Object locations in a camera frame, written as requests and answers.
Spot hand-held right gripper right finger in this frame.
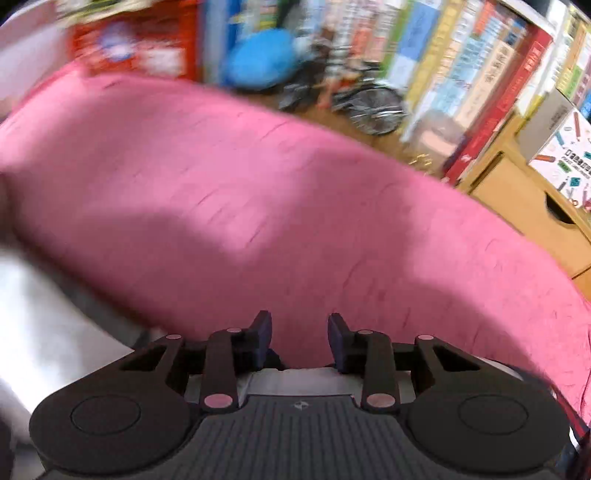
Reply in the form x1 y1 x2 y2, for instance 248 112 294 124
327 313 482 415

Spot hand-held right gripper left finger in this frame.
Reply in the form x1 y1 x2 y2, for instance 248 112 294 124
119 311 273 414

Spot pink patterned towel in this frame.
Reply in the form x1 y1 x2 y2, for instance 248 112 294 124
0 62 591 428

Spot wooden drawer organizer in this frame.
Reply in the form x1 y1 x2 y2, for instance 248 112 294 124
456 115 591 278

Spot black model bicycle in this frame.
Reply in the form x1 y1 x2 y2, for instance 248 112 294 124
278 69 410 137

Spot round blue plush toy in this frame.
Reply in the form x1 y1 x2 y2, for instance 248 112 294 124
221 30 297 92

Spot row of colourful books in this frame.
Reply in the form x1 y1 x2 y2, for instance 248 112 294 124
202 0 591 186

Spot white printed cardboard box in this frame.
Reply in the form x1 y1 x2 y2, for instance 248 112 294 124
516 89 591 209

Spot red plastic crate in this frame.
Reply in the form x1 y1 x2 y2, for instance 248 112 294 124
69 0 200 80

